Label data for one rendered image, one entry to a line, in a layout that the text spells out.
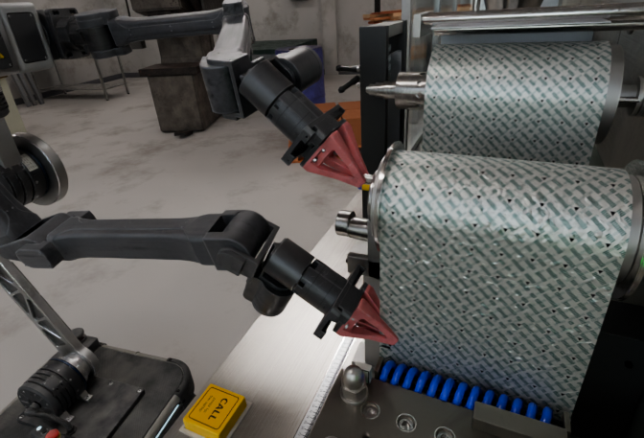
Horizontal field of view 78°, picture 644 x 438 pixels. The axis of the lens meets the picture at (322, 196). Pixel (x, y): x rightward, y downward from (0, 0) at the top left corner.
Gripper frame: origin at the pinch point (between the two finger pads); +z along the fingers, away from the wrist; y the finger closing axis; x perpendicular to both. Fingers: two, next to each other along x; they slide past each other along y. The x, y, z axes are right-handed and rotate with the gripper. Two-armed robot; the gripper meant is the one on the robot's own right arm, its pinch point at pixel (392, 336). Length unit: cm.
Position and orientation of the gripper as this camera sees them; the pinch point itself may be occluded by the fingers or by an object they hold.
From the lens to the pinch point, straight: 57.7
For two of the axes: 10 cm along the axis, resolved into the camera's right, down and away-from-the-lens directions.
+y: -4.1, 4.3, -8.1
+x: 4.0, -7.1, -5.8
